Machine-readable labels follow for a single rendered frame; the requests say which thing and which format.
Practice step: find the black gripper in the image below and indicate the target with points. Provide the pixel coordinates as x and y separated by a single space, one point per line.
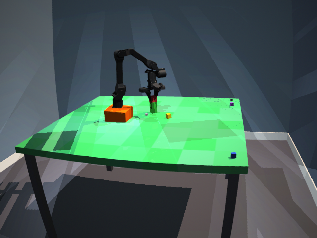
147 90

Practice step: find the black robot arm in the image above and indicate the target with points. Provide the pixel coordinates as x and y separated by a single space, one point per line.
120 88

